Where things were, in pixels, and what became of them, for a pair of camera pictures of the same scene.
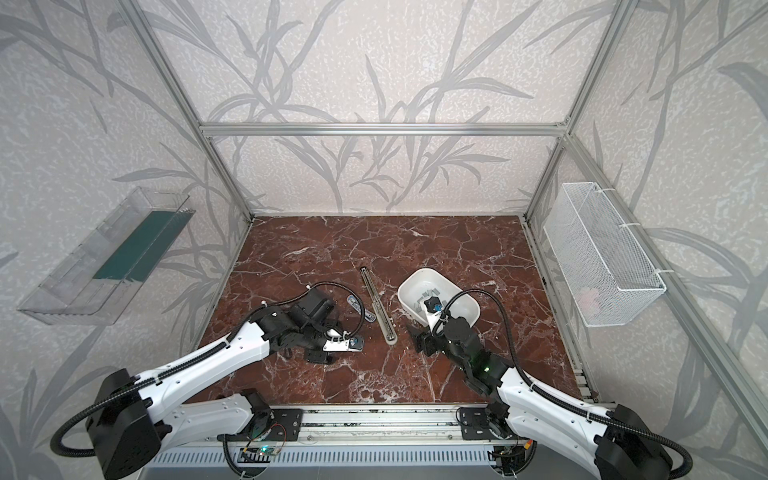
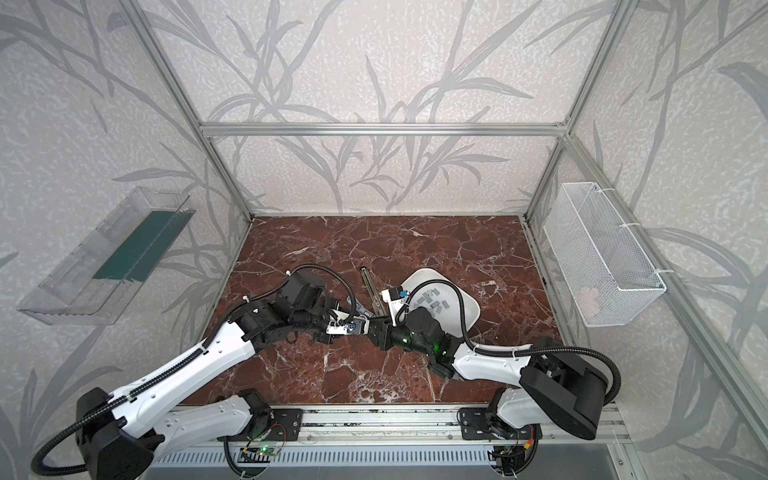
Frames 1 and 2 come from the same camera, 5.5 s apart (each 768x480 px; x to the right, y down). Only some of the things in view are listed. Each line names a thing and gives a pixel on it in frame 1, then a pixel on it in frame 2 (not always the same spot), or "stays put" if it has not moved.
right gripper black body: [437, 327] to [383, 324]
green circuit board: [268, 450] stays put
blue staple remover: [368, 316] stays put
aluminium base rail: [382, 424] stays put
